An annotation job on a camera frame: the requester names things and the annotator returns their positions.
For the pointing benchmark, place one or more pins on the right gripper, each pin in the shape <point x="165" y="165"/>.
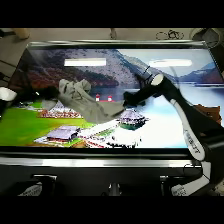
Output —
<point x="133" y="97"/>

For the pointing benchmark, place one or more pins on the grey-green garment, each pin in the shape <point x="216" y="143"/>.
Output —
<point x="87" y="104"/>

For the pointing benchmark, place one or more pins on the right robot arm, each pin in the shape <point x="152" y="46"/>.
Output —
<point x="162" y="86"/>

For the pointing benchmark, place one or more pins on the brown garment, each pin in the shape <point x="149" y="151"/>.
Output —
<point x="208" y="112"/>

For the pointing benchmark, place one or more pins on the silver frame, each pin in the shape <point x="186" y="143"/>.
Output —
<point x="100" y="162"/>

